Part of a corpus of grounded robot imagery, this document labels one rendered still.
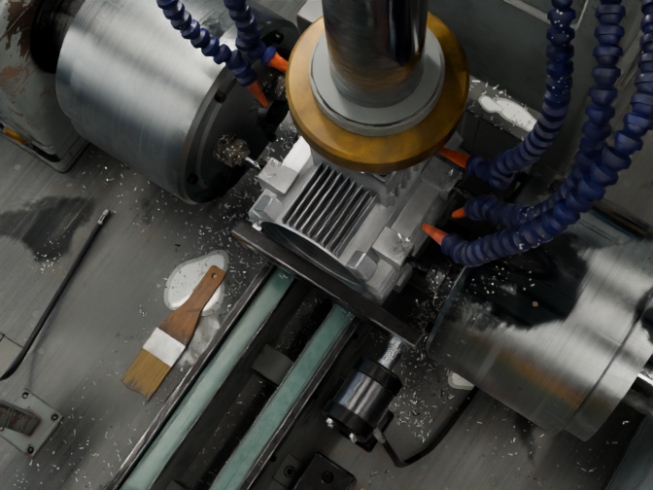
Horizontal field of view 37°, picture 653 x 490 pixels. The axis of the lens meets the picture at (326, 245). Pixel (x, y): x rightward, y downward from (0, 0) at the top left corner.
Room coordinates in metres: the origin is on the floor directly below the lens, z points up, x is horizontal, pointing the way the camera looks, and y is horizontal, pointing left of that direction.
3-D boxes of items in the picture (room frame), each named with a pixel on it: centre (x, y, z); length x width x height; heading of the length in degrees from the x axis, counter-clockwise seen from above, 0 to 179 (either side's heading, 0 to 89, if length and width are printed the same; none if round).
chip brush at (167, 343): (0.35, 0.22, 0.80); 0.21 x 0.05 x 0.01; 136
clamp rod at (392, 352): (0.20, -0.04, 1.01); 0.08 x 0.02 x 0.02; 135
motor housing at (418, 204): (0.41, -0.05, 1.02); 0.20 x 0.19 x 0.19; 135
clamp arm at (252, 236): (0.31, 0.01, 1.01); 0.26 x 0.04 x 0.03; 46
